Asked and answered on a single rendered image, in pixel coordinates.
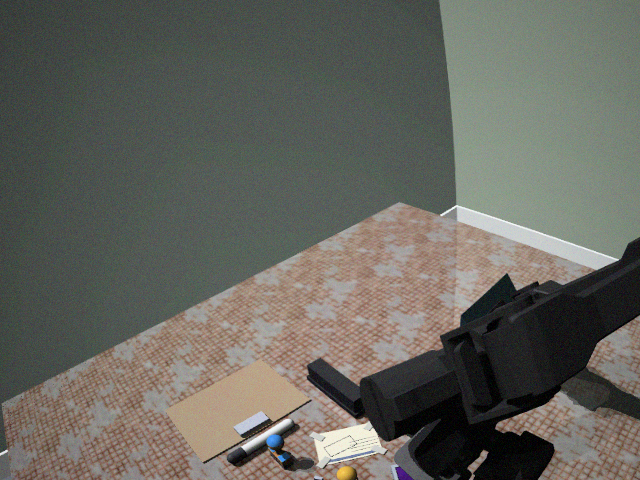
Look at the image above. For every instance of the cream inspection card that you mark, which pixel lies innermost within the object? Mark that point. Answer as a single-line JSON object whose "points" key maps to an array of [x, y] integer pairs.
{"points": [[347, 444]]}

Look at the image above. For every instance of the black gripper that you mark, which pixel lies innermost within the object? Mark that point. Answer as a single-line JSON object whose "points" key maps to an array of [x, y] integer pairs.
{"points": [[510, 456]]}

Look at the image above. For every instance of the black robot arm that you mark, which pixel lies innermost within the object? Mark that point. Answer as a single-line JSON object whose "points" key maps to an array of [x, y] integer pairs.
{"points": [[521, 351]]}

